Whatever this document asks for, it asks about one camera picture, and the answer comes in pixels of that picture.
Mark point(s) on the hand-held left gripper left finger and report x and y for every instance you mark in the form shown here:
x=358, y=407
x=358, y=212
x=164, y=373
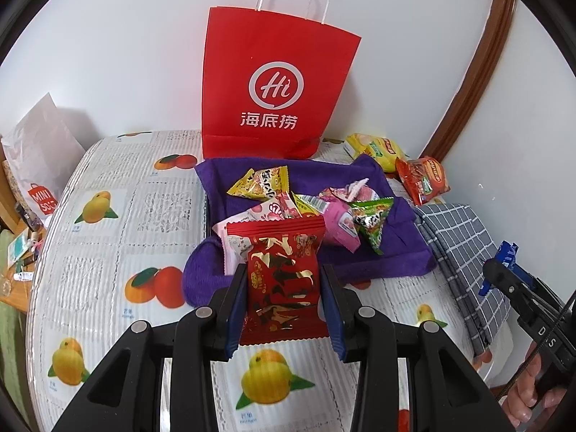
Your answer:
x=236, y=315

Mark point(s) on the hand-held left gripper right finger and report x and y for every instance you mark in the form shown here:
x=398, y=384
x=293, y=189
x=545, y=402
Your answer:
x=335, y=319

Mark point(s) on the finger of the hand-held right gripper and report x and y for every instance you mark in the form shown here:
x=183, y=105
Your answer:
x=506, y=283
x=524, y=276

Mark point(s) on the red gold snack packet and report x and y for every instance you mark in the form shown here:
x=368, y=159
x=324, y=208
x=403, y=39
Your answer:
x=279, y=279

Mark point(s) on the pink white snack packet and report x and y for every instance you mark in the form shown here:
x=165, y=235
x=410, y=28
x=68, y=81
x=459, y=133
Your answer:
x=236, y=254

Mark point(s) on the purple towel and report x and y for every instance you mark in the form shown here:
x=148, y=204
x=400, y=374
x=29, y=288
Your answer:
x=391, y=256

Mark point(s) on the pink yellow-edged snack packet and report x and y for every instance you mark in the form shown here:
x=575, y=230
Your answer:
x=342, y=229

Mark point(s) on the green snack packet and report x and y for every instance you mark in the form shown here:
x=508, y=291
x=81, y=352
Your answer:
x=371, y=220

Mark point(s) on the yellow triangular snack packet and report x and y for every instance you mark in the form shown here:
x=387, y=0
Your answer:
x=256, y=182

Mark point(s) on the person's right hand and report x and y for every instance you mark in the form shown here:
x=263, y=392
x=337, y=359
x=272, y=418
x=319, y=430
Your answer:
x=522, y=391

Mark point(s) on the grey checkered cloth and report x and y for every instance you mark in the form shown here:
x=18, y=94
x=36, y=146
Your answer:
x=454, y=234

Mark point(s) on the fruit print tablecloth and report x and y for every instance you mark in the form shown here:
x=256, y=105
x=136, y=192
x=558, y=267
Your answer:
x=148, y=216

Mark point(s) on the large red snack bag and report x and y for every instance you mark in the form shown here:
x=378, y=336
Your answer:
x=423, y=180

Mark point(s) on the large yellow snack bag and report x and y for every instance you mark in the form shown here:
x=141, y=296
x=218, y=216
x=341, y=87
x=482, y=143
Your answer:
x=373, y=148

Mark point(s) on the white tube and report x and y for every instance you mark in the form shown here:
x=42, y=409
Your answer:
x=23, y=276

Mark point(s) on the wooden nightstand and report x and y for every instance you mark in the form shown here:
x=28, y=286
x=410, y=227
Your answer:
x=13, y=301

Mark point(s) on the brown wooden door trim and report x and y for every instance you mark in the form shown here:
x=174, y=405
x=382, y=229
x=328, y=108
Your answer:
x=486, y=54

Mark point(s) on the teal small box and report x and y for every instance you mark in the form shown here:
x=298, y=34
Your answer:
x=19, y=247

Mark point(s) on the green blanket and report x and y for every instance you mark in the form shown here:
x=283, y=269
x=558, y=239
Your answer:
x=9, y=346

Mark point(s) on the clear glass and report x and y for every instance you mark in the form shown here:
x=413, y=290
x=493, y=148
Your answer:
x=5, y=288

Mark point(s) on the wooden headboard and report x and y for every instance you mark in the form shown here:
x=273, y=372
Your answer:
x=6, y=207

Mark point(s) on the white plastic shopping bag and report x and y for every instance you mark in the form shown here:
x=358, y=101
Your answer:
x=40, y=153

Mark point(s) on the red paper bag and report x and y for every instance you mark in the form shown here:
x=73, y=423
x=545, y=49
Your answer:
x=270, y=54

